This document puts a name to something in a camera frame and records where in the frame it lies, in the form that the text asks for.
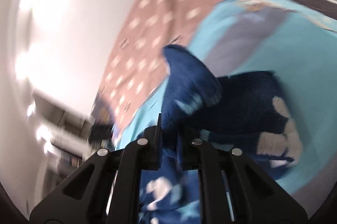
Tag blue fleece garment white patches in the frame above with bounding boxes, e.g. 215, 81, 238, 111
139, 45, 303, 223

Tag dark shelf unit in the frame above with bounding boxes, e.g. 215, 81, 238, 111
31, 91, 114, 188

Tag turquoise grey patterned bedspread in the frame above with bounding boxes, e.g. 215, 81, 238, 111
117, 0, 336, 217

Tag pink polka dot sheet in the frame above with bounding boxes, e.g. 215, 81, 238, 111
99, 0, 223, 131

